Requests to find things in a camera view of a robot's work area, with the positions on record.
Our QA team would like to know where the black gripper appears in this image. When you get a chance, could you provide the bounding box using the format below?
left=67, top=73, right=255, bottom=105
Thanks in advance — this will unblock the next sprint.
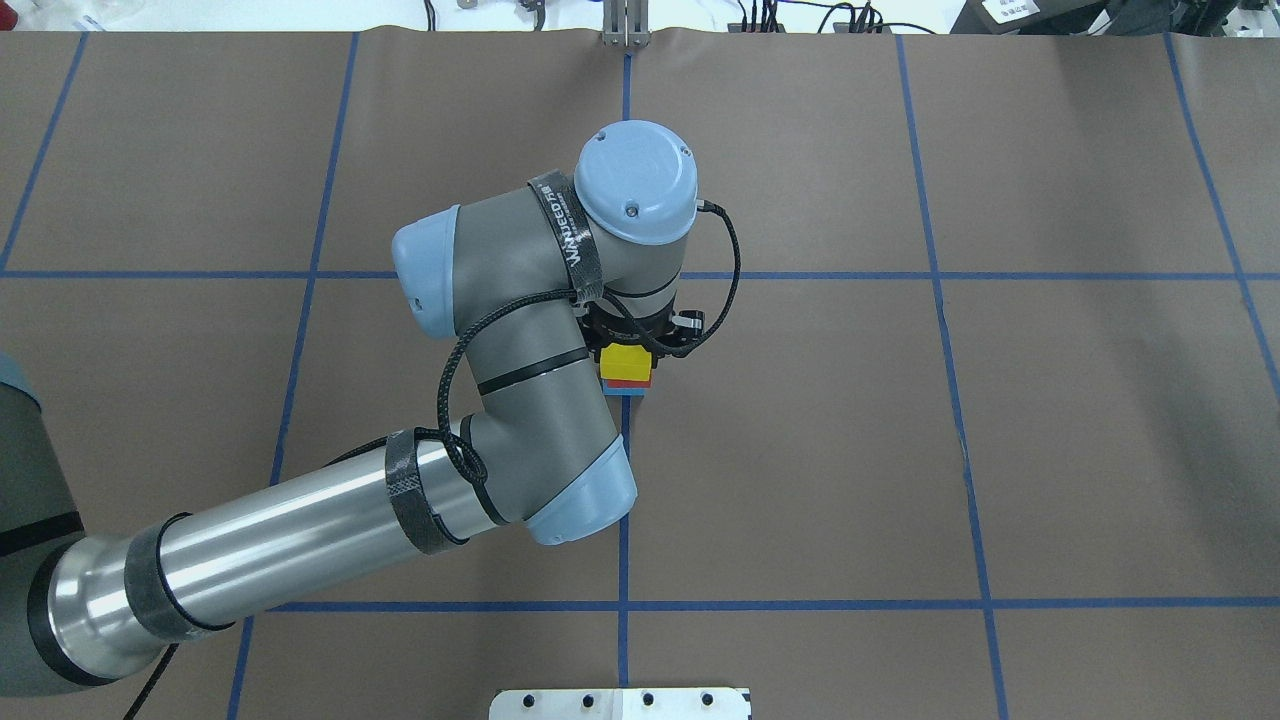
left=582, top=296, right=678, bottom=363

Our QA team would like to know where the yellow cube block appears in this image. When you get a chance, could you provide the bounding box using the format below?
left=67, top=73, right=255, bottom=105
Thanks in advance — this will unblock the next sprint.
left=598, top=345, right=654, bottom=380

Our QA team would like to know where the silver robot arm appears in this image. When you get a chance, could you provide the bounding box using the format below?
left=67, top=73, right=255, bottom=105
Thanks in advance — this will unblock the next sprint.
left=3, top=119, right=716, bottom=698

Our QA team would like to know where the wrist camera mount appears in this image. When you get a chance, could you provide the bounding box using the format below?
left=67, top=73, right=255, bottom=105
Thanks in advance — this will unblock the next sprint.
left=657, top=310, right=707, bottom=357

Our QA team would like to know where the aluminium frame post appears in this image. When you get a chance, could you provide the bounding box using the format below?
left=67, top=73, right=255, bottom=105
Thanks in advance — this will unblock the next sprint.
left=602, top=0, right=652, bottom=51

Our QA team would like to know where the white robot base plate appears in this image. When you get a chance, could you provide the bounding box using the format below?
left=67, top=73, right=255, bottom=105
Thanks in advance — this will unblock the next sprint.
left=488, top=687, right=753, bottom=719

